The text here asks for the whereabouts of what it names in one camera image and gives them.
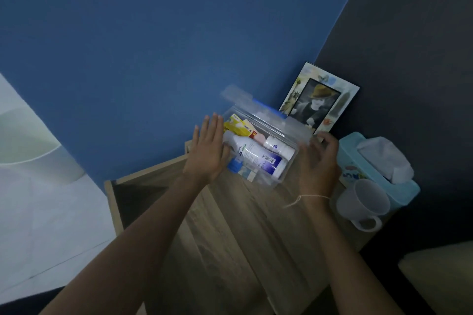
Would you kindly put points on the person's right hand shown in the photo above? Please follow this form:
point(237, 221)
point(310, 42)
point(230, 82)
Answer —
point(319, 170)

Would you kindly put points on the person's left hand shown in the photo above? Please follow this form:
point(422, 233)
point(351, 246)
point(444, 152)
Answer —
point(207, 156)

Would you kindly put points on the clear plastic medicine box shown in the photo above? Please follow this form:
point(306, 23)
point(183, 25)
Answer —
point(273, 119)

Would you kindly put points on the wooden drawer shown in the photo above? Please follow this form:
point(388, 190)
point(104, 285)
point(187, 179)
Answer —
point(148, 200)

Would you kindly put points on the person's left forearm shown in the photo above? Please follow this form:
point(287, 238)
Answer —
point(129, 252)

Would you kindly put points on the person's right forearm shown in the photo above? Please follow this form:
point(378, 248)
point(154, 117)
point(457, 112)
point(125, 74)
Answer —
point(347, 259)

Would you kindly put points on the light blue tissue box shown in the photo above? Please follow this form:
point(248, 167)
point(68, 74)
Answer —
point(351, 163)

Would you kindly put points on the yellow medicine box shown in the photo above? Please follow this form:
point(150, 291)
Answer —
point(234, 124)

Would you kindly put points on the small blue-white medicine box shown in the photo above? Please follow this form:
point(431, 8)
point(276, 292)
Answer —
point(249, 173)

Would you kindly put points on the small white pill bottle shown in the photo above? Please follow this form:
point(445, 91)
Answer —
point(279, 146)

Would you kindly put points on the large white spray bottle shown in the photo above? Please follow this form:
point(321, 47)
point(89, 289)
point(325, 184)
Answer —
point(255, 154)

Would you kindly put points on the person's black trousers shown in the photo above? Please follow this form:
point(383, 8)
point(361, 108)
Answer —
point(22, 307)

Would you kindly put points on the white mug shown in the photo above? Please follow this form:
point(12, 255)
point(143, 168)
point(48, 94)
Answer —
point(358, 204)

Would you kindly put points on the white tissue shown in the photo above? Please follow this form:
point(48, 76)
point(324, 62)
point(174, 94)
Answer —
point(384, 159)

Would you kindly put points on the wooden nightstand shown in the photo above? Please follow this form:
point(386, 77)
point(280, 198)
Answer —
point(281, 237)

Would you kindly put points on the white trash bin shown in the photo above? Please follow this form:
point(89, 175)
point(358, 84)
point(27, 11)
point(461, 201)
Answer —
point(29, 141)

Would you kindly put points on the pale photo frame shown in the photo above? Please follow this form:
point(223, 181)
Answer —
point(317, 100)

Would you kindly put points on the beige bed frame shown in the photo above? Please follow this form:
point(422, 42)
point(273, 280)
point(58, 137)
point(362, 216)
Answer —
point(443, 278)

